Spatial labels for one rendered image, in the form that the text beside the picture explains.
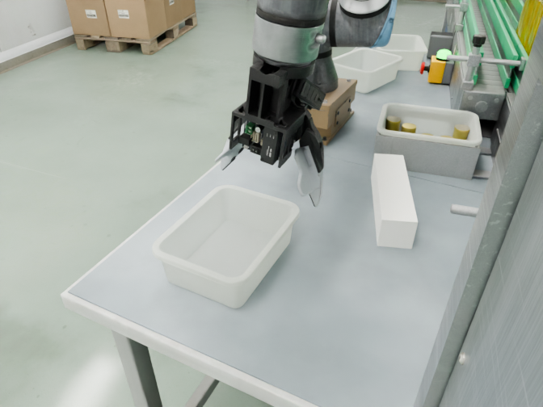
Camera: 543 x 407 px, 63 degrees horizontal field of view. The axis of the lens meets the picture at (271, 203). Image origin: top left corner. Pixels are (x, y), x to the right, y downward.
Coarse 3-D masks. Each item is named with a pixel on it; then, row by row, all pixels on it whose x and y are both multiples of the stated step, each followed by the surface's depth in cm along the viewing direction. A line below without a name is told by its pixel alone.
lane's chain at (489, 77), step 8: (472, 0) 196; (480, 16) 171; (480, 24) 161; (480, 32) 152; (464, 40) 144; (488, 40) 144; (488, 48) 137; (488, 56) 131; (488, 64) 125; (480, 72) 119; (488, 72) 119; (496, 72) 119; (480, 80) 114; (488, 80) 114; (496, 80) 114; (488, 88) 109; (496, 88) 109; (504, 88) 109
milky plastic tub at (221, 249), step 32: (224, 192) 84; (256, 192) 82; (192, 224) 77; (224, 224) 86; (256, 224) 84; (288, 224) 74; (160, 256) 68; (192, 256) 78; (224, 256) 78; (256, 256) 78; (192, 288) 71; (224, 288) 66
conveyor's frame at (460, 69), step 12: (456, 12) 178; (456, 36) 154; (456, 72) 133; (456, 84) 127; (456, 96) 122; (456, 108) 117; (504, 108) 105; (480, 120) 123; (492, 120) 123; (504, 120) 102; (492, 132) 113
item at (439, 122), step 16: (384, 112) 107; (400, 112) 112; (416, 112) 111; (432, 112) 109; (448, 112) 108; (464, 112) 107; (384, 128) 100; (400, 128) 114; (416, 128) 112; (432, 128) 111; (448, 128) 110; (480, 128) 100; (464, 144) 95
